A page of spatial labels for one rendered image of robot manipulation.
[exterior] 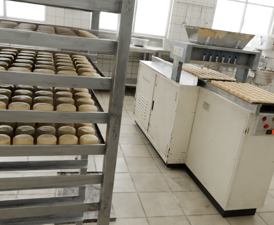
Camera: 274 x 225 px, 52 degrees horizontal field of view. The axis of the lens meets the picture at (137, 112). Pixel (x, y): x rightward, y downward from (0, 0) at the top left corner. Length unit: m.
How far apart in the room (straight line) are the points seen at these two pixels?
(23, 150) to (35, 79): 0.18
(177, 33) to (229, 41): 3.29
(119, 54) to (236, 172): 1.58
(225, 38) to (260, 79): 3.35
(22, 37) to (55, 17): 4.81
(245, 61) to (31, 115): 2.31
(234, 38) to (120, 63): 2.03
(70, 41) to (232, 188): 1.72
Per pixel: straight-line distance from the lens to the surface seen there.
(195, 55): 2.51
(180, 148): 2.64
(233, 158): 2.08
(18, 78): 0.69
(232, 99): 2.11
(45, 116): 0.71
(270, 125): 2.03
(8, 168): 1.24
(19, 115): 0.71
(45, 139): 0.78
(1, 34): 0.67
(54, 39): 0.67
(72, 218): 1.40
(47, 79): 0.68
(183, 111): 2.49
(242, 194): 2.24
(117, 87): 0.67
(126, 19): 0.66
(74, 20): 5.47
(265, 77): 5.86
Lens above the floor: 1.30
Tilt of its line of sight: 18 degrees down
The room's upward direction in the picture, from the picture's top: 8 degrees clockwise
